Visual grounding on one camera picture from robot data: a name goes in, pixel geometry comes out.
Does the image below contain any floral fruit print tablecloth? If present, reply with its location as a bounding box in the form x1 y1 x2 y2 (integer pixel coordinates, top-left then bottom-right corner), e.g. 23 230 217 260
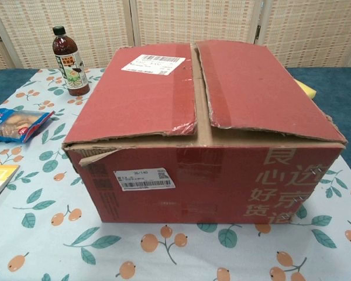
0 67 351 281

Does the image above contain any dark sauce bottle black cap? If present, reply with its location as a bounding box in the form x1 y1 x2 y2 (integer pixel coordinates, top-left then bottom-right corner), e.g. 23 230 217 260
51 25 91 97

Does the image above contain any blue snack bag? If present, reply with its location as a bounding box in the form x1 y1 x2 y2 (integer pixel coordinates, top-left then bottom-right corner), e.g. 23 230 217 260
0 107 56 144

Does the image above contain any red cardboard shipping box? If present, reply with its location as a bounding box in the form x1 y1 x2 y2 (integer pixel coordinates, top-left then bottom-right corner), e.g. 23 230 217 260
61 39 348 225

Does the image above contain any woven bamboo folding screen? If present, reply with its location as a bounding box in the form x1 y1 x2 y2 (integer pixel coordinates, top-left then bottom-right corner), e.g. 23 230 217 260
0 0 351 74

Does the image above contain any yellow sponge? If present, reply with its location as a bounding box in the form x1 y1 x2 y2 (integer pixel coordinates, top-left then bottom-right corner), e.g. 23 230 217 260
294 78 317 100

